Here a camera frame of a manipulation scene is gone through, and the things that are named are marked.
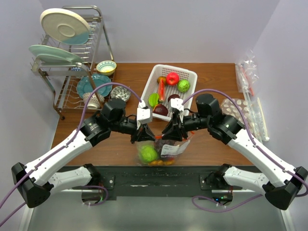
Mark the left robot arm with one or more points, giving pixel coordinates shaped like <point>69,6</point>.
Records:
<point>36,181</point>

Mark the large cream teal plate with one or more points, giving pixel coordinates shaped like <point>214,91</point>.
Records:
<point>65,26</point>

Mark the small brown kiwi fruit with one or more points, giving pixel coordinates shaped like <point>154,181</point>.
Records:
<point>163,79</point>

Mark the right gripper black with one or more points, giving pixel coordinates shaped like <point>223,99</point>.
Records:
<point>171,132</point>

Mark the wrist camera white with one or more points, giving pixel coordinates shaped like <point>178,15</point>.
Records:
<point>144,114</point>
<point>176,104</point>

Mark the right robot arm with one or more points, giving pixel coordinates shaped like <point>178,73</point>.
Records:
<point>278,181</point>

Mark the red apple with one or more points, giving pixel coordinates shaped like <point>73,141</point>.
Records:
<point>172,78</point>

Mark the white plastic basket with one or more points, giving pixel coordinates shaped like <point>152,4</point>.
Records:
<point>163,70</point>

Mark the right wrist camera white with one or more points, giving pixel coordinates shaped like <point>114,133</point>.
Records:
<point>176,104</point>

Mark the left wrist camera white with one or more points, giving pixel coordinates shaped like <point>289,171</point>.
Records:
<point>144,114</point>

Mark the polka dot plastic bag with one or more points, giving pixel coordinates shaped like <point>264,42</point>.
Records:
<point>229,108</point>

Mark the pale green plate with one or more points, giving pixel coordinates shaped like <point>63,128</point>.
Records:
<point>58,60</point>
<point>37,50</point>

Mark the dark grapes bunch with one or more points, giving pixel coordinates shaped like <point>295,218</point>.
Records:
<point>159,143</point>

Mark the grey patterned bowl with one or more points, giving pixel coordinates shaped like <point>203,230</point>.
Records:
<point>93,103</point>

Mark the stack of clear bags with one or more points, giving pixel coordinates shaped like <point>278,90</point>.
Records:
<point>247,77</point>

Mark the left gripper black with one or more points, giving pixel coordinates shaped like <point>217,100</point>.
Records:
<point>145,134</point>

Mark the large green cabbage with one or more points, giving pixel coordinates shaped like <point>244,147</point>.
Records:
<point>147,154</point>

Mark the yellow blue patterned bowl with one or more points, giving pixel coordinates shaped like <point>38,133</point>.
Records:
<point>106,67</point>

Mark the clear zip top bag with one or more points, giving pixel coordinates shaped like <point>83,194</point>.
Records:
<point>168,152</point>

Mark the teal scalloped plate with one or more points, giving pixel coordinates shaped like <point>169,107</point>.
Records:
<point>84,85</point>

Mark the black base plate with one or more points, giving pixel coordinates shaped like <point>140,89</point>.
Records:
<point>170,181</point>

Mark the red chili pepper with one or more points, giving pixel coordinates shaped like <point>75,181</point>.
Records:
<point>161,91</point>

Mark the metal dish rack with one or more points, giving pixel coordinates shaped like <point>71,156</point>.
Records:
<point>62,79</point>

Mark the black white floral bowl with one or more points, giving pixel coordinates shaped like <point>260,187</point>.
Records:
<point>120,92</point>

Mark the green leaf vegetable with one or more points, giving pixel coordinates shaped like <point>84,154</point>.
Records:
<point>154,100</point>

